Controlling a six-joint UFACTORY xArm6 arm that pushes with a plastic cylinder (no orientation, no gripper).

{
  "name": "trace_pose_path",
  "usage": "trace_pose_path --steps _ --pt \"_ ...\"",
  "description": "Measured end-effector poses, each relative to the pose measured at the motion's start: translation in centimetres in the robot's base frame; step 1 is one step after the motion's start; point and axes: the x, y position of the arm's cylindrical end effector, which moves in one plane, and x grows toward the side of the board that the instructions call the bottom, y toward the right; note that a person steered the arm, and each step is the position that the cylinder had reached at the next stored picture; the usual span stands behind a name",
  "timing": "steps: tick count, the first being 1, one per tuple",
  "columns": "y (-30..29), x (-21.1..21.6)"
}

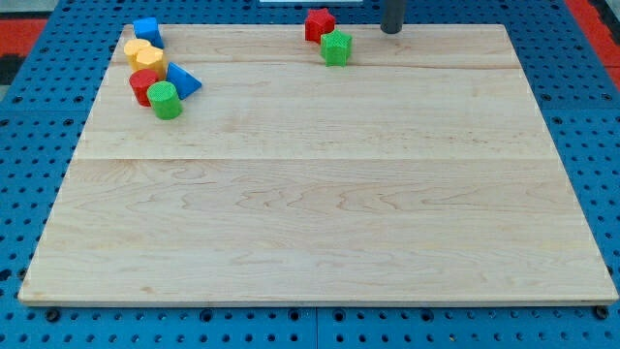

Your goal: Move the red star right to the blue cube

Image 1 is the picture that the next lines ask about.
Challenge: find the red star block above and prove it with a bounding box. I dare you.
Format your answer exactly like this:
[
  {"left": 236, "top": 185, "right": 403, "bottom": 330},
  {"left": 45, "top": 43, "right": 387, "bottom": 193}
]
[{"left": 304, "top": 8, "right": 335, "bottom": 44}]

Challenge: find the blue cube block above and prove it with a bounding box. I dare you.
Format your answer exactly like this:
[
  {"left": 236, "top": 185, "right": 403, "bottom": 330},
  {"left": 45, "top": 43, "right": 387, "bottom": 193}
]
[{"left": 133, "top": 16, "right": 165, "bottom": 48}]

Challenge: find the yellow hexagon block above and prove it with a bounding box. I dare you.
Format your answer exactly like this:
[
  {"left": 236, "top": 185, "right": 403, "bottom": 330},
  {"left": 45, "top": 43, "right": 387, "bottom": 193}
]
[{"left": 136, "top": 47, "right": 168, "bottom": 80}]

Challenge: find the blue triangle block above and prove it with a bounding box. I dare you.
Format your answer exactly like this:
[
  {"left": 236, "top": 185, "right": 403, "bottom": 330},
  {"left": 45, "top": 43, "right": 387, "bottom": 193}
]
[{"left": 166, "top": 62, "right": 202, "bottom": 100}]

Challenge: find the green star block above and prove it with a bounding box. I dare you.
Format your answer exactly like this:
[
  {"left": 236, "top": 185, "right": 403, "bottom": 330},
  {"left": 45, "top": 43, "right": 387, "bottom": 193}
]
[{"left": 321, "top": 29, "right": 353, "bottom": 67}]

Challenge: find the yellow cylinder block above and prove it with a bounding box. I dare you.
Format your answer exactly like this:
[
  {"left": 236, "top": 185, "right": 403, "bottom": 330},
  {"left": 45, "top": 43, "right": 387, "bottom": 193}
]
[{"left": 123, "top": 39, "right": 151, "bottom": 72}]

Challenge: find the green cylinder block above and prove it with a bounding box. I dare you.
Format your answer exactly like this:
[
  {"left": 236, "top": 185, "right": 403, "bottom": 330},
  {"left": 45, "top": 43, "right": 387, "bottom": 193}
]
[{"left": 146, "top": 81, "right": 182, "bottom": 120}]

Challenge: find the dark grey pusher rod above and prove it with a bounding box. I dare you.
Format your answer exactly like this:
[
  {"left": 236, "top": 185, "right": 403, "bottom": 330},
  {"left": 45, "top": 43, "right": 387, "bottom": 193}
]
[{"left": 380, "top": 0, "right": 407, "bottom": 34}]

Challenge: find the wooden board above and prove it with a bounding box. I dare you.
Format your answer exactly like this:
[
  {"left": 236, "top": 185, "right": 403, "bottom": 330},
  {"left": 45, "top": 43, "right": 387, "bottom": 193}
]
[{"left": 18, "top": 24, "right": 618, "bottom": 307}]

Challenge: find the red cylinder block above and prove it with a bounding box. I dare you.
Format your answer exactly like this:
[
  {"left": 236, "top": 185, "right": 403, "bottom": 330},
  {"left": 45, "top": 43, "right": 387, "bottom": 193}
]
[{"left": 129, "top": 69, "right": 159, "bottom": 107}]

